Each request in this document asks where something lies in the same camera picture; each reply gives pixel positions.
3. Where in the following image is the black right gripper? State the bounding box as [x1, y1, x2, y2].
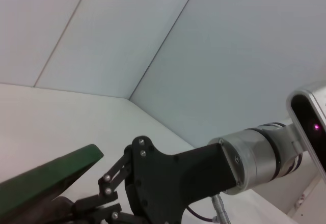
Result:
[72, 135, 245, 224]

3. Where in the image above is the green glasses case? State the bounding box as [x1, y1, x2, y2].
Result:
[0, 144, 105, 224]

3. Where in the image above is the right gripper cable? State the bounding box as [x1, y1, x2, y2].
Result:
[185, 193, 231, 224]

